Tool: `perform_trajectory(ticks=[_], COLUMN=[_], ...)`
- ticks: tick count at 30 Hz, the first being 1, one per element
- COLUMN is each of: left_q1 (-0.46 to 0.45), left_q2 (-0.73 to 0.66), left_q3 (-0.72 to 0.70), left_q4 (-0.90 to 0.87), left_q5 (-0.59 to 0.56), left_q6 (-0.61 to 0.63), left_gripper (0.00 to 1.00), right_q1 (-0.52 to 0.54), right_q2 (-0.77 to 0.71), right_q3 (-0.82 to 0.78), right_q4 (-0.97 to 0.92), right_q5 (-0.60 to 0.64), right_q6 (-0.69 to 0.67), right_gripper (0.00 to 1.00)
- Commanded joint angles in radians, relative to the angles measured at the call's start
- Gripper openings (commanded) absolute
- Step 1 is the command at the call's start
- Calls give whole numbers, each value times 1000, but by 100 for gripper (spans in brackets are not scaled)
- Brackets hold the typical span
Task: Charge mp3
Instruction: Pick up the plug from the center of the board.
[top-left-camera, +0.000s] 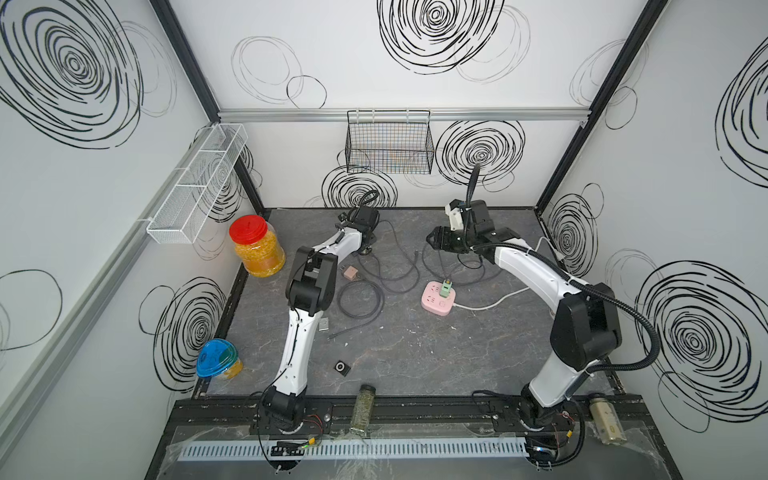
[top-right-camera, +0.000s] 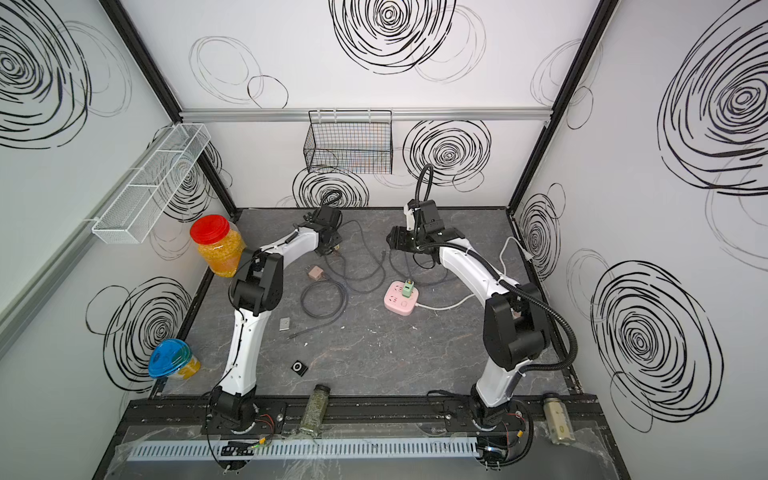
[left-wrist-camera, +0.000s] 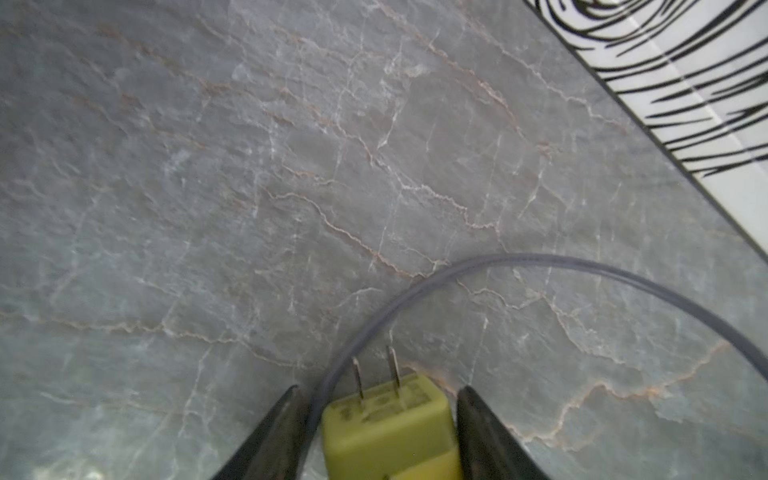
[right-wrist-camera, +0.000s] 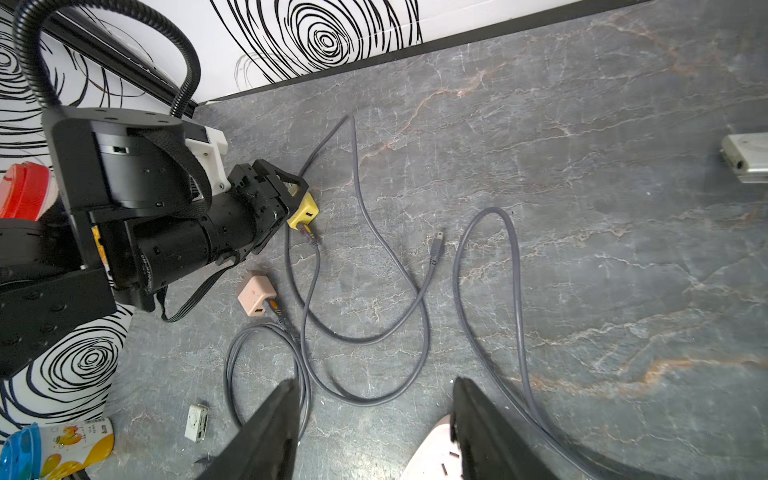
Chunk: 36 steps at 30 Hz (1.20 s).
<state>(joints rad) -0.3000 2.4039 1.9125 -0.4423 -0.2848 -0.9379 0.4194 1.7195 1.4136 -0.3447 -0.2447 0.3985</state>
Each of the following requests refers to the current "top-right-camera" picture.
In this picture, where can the glass spice bottle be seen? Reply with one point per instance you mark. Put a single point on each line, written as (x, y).
(315, 411)

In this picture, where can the black wire basket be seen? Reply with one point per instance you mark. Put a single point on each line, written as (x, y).
(357, 147)

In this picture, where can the white slotted cable duct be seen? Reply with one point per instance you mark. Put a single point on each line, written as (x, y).
(305, 449)

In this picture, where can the red lid corn jar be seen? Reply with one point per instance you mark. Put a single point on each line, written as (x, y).
(219, 243)

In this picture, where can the white wire shelf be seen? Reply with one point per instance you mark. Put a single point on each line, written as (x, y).
(168, 181)

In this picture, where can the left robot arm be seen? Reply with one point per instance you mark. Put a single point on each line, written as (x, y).
(255, 291)

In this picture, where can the aluminium wall rail back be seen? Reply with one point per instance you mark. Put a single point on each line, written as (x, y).
(208, 115)

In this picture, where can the pink power strip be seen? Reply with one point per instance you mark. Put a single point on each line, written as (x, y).
(396, 302)

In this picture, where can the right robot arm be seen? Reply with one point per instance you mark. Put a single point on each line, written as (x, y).
(521, 333)

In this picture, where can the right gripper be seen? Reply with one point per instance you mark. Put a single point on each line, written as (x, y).
(397, 238)

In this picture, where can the beige small bottle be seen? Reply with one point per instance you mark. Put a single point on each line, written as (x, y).
(559, 425)

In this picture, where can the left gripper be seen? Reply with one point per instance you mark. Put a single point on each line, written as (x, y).
(338, 237)

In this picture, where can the blue lid jar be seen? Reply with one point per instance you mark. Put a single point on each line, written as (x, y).
(173, 359)

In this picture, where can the green charger plug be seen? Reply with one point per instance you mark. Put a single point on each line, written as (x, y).
(408, 288)

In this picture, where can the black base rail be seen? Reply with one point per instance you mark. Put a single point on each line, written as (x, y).
(282, 414)

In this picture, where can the aluminium wall rail left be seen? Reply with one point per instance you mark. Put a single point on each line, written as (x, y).
(25, 306)

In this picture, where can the black mp3 player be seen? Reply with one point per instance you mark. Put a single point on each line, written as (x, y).
(299, 367)

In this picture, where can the brown pink charger plug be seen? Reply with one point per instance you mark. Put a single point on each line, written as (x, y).
(316, 273)

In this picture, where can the aluminium wall rail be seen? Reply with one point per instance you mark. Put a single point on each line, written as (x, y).
(208, 115)
(25, 306)

